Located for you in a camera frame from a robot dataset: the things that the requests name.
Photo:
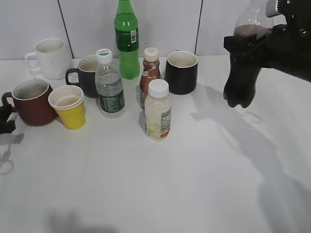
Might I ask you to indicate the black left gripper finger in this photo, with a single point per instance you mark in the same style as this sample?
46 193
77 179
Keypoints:
6 126

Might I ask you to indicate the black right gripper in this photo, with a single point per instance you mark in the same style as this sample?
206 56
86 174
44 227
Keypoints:
287 48

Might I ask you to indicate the green soda bottle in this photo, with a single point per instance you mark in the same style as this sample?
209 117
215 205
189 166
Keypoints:
127 40

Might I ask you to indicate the dark red ceramic mug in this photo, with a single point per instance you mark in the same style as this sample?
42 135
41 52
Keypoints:
30 98

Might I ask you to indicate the black ceramic mug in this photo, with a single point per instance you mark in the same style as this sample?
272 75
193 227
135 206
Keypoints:
181 72

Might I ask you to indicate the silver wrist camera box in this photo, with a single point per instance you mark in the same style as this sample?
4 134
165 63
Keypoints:
273 8

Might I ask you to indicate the clear water bottle green label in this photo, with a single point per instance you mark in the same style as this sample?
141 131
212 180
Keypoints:
109 85

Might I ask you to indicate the milky drink bottle white cap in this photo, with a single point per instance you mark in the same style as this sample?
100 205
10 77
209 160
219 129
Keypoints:
157 108

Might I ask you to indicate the yellow paper cup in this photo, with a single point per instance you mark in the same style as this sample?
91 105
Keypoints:
68 102

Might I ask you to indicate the dark grey ceramic mug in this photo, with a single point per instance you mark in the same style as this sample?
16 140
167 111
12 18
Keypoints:
86 76

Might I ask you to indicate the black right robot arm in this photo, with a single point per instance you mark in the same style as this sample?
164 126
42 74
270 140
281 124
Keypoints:
285 47

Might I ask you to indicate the white ceramic mug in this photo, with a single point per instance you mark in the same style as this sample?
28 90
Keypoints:
51 58

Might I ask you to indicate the brown drink bottle beige cap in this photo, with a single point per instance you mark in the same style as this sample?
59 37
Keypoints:
150 72

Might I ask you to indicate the cola bottle red label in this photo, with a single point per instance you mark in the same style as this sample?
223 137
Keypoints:
240 86

